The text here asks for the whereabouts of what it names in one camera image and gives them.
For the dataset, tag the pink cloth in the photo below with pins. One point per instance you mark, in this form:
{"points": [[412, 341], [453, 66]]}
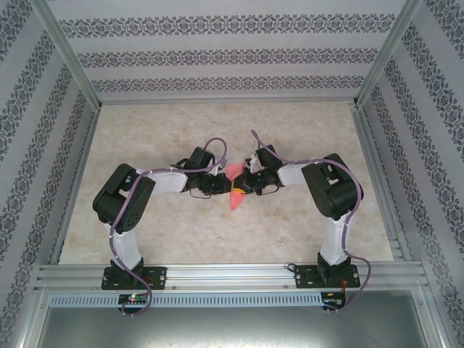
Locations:
{"points": [[235, 170]]}

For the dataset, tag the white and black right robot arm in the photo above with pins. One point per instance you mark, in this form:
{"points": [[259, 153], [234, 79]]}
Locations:
{"points": [[335, 243]]}

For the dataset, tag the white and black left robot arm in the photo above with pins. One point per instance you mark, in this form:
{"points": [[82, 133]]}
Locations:
{"points": [[125, 246]]}

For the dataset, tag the grey sheet metal tray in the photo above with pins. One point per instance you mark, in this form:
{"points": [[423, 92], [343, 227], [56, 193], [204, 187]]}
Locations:
{"points": [[232, 326]]}

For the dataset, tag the circuit board with green light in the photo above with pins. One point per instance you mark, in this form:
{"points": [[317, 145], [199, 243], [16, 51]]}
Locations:
{"points": [[139, 299]]}

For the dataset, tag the small dark circuit board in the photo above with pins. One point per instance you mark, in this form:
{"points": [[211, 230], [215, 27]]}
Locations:
{"points": [[331, 301]]}

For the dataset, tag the thin aluminium wall rail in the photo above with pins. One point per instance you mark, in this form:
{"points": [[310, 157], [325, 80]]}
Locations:
{"points": [[228, 100]]}

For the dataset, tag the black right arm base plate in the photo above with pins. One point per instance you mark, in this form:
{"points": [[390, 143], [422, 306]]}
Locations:
{"points": [[302, 277]]}

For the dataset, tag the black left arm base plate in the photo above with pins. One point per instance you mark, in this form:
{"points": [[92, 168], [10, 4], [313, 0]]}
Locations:
{"points": [[159, 278]]}

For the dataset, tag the aluminium table side rail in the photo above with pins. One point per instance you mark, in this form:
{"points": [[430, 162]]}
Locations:
{"points": [[380, 181], [75, 181]]}

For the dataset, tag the aluminium frame post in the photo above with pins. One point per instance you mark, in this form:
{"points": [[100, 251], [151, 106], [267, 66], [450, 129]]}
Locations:
{"points": [[69, 54], [386, 54]]}

